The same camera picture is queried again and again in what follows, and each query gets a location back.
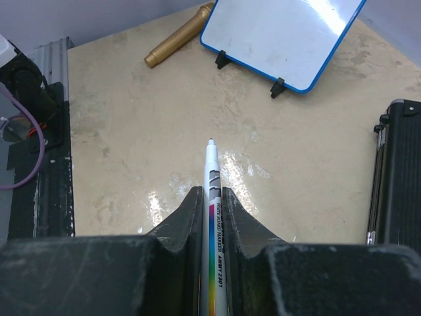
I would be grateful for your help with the blue framed whiteboard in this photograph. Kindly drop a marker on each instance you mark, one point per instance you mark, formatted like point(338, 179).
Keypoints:
point(289, 40)

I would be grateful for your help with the white whiteboard marker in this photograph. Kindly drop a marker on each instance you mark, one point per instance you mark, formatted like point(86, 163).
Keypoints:
point(213, 295)

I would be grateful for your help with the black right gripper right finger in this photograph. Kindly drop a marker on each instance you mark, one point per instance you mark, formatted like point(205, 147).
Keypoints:
point(268, 276)

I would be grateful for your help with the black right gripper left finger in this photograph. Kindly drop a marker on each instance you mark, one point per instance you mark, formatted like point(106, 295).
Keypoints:
point(152, 274)

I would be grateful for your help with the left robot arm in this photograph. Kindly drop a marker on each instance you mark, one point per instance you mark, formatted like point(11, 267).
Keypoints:
point(24, 80)

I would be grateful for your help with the gold microphone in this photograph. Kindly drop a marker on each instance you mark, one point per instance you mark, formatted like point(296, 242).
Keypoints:
point(180, 37)

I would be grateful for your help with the black hard case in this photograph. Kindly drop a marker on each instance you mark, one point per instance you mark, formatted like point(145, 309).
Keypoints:
point(394, 214)

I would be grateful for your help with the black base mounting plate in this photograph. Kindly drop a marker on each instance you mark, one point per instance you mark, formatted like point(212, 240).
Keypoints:
point(44, 207)

